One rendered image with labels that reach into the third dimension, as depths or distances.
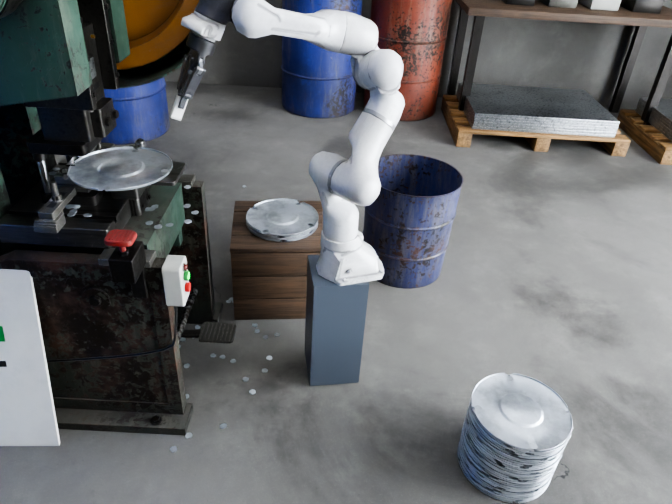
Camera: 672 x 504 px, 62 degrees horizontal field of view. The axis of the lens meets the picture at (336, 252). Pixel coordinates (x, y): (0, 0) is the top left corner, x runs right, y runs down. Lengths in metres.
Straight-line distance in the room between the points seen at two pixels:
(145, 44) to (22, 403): 1.17
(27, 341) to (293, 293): 0.96
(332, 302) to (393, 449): 0.51
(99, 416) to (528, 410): 1.35
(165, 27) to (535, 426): 1.64
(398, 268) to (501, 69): 2.96
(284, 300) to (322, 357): 0.39
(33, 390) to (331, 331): 0.93
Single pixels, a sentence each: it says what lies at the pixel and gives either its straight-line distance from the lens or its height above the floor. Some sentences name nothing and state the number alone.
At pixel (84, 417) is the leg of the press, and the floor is 0.03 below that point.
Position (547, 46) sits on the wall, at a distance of 5.20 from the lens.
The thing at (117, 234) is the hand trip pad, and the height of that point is 0.76.
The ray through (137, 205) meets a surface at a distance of 1.78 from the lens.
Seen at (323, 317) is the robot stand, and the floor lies 0.32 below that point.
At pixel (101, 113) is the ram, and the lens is 1.69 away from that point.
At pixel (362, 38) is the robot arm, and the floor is 1.16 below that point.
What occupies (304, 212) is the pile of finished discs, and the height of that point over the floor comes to 0.38.
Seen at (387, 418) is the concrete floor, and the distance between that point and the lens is 2.01.
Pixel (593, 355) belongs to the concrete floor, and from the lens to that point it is 2.50.
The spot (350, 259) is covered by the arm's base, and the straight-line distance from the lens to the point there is 1.77.
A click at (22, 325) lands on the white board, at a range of 1.85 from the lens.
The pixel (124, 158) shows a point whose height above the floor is 0.79.
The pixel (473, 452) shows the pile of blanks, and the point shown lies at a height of 0.12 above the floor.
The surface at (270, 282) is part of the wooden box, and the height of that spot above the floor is 0.19.
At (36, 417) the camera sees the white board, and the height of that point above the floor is 0.11.
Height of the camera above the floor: 1.53
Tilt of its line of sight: 34 degrees down
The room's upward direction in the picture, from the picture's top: 4 degrees clockwise
